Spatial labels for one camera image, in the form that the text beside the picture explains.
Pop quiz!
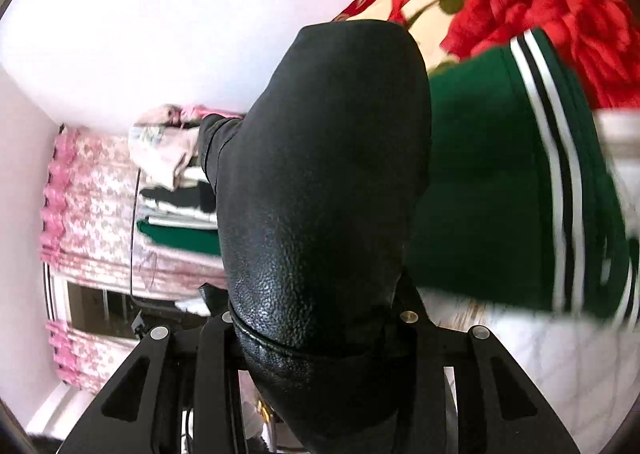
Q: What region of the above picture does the green cloth on rack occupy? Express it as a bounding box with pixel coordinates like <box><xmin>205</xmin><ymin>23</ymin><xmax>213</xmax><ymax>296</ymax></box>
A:
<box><xmin>137</xmin><ymin>218</ymin><xmax>222</xmax><ymax>258</ymax></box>

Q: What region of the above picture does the pink garment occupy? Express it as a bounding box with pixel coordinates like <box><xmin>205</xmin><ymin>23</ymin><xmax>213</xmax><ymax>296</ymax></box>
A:
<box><xmin>128</xmin><ymin>104</ymin><xmax>243</xmax><ymax>191</ymax></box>

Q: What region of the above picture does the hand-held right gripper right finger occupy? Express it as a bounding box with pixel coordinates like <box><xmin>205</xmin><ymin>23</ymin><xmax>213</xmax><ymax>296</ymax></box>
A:
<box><xmin>395</xmin><ymin>309</ymin><xmax>583</xmax><ymax>454</ymax></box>

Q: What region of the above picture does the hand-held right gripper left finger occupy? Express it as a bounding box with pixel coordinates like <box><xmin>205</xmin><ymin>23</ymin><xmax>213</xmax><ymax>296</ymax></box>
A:
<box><xmin>60</xmin><ymin>309</ymin><xmax>251</xmax><ymax>454</ymax></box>

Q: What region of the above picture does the pink floral curtain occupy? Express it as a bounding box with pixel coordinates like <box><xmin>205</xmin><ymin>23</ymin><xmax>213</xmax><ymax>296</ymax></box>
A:
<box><xmin>40</xmin><ymin>126</ymin><xmax>236</xmax><ymax>392</ymax></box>

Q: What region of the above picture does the black leather jacket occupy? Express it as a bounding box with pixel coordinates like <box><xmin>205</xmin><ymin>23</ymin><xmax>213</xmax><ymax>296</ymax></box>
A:
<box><xmin>197</xmin><ymin>20</ymin><xmax>433</xmax><ymax>454</ymax></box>

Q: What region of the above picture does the clothes rack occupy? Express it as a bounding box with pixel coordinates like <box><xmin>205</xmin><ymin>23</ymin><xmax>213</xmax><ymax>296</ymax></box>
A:
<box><xmin>127</xmin><ymin>104</ymin><xmax>231</xmax><ymax>315</ymax></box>

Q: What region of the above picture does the white floral patterned cloth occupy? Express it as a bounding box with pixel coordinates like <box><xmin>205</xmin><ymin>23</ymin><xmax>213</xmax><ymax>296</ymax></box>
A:
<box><xmin>417</xmin><ymin>109</ymin><xmax>640</xmax><ymax>454</ymax></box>

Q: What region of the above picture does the green garment with white stripes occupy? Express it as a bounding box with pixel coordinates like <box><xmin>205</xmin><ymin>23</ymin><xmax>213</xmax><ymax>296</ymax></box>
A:
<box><xmin>405</xmin><ymin>28</ymin><xmax>632</xmax><ymax>322</ymax></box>

